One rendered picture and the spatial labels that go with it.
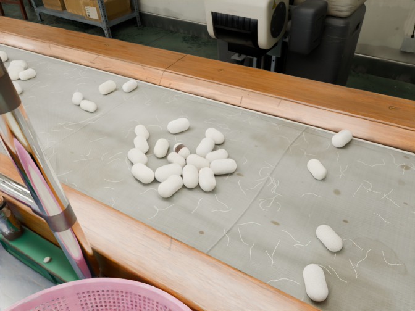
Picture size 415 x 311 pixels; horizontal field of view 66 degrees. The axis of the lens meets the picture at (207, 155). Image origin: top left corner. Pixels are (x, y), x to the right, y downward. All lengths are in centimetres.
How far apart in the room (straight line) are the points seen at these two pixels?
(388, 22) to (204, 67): 187
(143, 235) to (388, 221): 28
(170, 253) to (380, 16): 223
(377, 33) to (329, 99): 189
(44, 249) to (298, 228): 31
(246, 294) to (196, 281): 5
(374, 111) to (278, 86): 17
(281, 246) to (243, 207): 7
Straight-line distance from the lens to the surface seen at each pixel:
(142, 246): 36
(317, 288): 34
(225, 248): 38
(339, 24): 126
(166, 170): 44
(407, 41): 241
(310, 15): 111
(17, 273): 51
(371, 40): 248
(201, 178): 42
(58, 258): 45
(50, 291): 36
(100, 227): 39
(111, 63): 78
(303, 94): 60
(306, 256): 38
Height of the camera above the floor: 105
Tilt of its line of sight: 40 degrees down
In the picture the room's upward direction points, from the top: 3 degrees counter-clockwise
